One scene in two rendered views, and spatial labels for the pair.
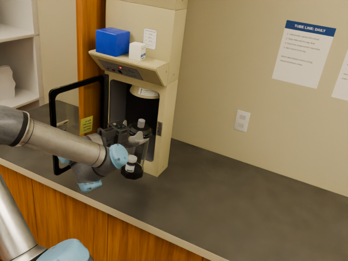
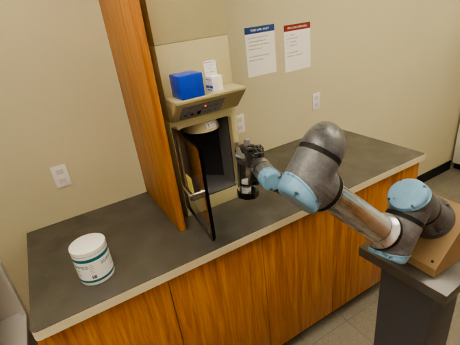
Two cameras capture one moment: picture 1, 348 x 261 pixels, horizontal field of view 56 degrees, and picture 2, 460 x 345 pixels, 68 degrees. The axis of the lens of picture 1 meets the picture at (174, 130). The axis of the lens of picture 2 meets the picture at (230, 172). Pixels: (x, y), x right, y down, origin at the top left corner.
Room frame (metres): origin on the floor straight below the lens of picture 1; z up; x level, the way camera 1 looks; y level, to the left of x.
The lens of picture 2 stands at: (0.39, 1.25, 1.80)
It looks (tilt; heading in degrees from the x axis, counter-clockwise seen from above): 26 degrees down; 310
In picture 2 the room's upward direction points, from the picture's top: 7 degrees counter-clockwise
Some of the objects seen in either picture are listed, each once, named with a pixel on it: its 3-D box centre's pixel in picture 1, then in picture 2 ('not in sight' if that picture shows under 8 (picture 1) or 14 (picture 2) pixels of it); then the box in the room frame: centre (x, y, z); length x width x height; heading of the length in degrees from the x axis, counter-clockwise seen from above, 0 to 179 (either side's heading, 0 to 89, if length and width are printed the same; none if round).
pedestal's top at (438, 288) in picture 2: not in sight; (424, 253); (0.49, 0.10, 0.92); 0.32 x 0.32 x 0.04; 70
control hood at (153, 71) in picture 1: (128, 68); (208, 104); (1.32, 0.22, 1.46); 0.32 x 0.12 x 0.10; 67
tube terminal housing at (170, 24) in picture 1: (147, 87); (194, 125); (1.49, 0.15, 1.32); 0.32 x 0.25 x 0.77; 67
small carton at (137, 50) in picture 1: (137, 51); (213, 82); (1.31, 0.18, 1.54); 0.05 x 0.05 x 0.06; 75
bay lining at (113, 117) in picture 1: (145, 112); (199, 151); (1.49, 0.15, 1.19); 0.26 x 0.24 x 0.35; 67
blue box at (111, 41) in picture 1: (113, 41); (187, 85); (1.35, 0.29, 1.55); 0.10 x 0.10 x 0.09; 67
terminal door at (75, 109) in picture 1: (79, 124); (193, 183); (1.29, 0.42, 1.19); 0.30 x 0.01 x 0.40; 152
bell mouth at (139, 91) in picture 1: (148, 86); (200, 122); (1.46, 0.14, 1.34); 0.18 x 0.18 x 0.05
